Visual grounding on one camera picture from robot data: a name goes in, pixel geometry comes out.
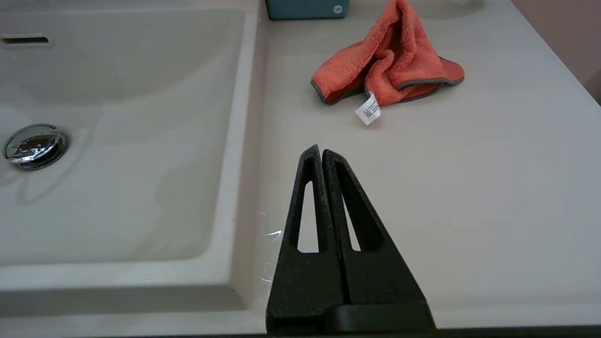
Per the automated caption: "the white ceramic sink basin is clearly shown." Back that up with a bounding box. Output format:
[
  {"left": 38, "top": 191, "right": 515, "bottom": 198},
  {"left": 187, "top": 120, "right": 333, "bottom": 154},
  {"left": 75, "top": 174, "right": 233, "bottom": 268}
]
[{"left": 0, "top": 0, "right": 268, "bottom": 320}]

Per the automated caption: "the blue plastic box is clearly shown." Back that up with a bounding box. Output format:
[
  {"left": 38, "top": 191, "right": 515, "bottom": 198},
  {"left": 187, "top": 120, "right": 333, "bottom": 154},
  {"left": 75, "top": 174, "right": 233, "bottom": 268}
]
[{"left": 265, "top": 0, "right": 350, "bottom": 21}]

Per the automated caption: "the chrome drain stopper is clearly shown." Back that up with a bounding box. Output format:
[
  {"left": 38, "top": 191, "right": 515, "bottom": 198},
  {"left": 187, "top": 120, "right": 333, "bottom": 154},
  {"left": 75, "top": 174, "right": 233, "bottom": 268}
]
[{"left": 2, "top": 123, "right": 69, "bottom": 171}]

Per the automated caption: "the orange microfibre cloth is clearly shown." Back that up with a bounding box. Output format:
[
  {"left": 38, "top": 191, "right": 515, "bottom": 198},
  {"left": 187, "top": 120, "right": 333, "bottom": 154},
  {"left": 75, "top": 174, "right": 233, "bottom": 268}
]
[{"left": 310, "top": 0, "right": 465, "bottom": 126}]

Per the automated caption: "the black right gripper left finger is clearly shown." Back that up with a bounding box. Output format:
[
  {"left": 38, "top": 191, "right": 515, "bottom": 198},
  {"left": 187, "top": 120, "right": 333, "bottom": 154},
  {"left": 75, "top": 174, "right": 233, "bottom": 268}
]
[{"left": 266, "top": 145, "right": 349, "bottom": 335}]

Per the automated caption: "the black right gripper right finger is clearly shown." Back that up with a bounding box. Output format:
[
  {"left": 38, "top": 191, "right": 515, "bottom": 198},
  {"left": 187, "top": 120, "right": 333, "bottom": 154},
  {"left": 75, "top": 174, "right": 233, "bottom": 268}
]
[{"left": 322, "top": 149, "right": 431, "bottom": 310}]

